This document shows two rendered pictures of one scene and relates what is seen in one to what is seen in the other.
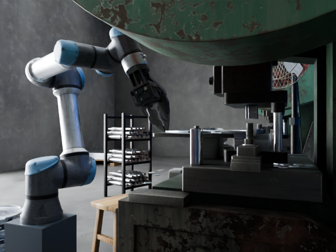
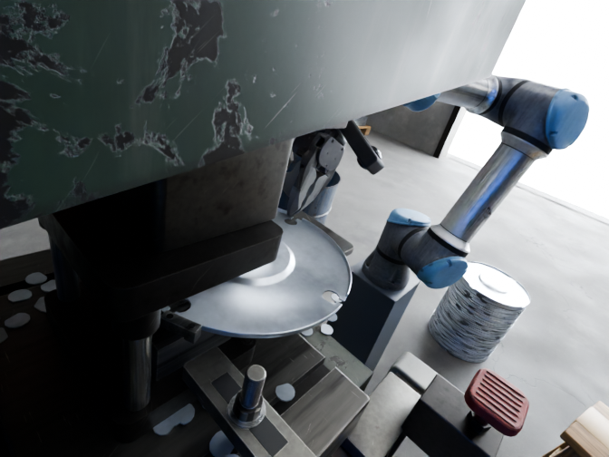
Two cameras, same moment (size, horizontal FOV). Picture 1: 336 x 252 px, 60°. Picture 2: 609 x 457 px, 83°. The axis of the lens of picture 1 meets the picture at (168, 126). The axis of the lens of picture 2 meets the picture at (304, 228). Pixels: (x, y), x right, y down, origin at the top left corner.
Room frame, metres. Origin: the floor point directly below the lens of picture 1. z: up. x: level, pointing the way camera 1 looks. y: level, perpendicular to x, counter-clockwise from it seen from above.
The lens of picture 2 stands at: (1.04, -0.50, 1.06)
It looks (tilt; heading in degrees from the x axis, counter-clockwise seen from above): 29 degrees down; 103
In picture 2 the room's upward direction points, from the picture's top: 16 degrees clockwise
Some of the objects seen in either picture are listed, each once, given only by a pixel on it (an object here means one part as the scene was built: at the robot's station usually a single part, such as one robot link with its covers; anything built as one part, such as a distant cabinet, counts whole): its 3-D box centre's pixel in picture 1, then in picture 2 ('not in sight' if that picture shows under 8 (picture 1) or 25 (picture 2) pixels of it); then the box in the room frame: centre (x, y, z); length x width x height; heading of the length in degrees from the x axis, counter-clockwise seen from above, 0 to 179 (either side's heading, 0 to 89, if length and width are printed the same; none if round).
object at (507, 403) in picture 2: not in sight; (484, 414); (1.24, -0.16, 0.72); 0.07 x 0.06 x 0.08; 68
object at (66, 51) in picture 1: (50, 65); (447, 84); (1.06, 0.43, 1.02); 0.49 x 0.11 x 0.12; 42
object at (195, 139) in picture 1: (196, 145); not in sight; (0.73, -0.07, 0.75); 0.03 x 0.03 x 0.10; 68
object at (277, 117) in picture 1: (277, 124); (62, 246); (0.75, -0.28, 0.81); 0.02 x 0.02 x 0.14
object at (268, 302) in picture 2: (212, 131); (247, 252); (0.89, -0.14, 0.78); 0.29 x 0.29 x 0.01
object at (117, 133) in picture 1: (127, 154); not in sight; (3.39, 0.47, 0.47); 0.46 x 0.43 x 0.95; 48
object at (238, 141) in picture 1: (253, 140); (161, 300); (0.85, -0.25, 0.76); 0.15 x 0.09 x 0.05; 158
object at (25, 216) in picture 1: (42, 205); (390, 262); (1.11, 0.48, 0.50); 0.15 x 0.15 x 0.10
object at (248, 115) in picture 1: (251, 112); not in sight; (0.85, -0.24, 0.84); 0.05 x 0.03 x 0.04; 158
